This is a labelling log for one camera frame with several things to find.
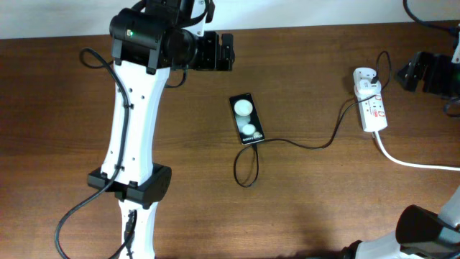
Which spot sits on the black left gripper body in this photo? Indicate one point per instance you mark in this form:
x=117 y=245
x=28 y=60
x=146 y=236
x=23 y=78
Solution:
x=206 y=58

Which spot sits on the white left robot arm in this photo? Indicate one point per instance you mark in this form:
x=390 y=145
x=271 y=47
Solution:
x=149 y=41

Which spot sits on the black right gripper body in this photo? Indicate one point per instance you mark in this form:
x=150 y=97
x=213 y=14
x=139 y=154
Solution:
x=438 y=78

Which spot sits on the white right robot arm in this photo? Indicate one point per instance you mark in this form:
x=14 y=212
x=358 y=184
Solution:
x=419 y=233

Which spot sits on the white power strip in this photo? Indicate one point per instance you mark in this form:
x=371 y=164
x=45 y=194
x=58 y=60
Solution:
x=371 y=108

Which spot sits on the black Galaxy flip phone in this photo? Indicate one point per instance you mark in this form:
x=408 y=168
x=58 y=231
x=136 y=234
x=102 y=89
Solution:
x=246 y=119

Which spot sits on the white charger adapter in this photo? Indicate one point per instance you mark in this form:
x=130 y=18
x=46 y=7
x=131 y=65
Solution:
x=364 y=88

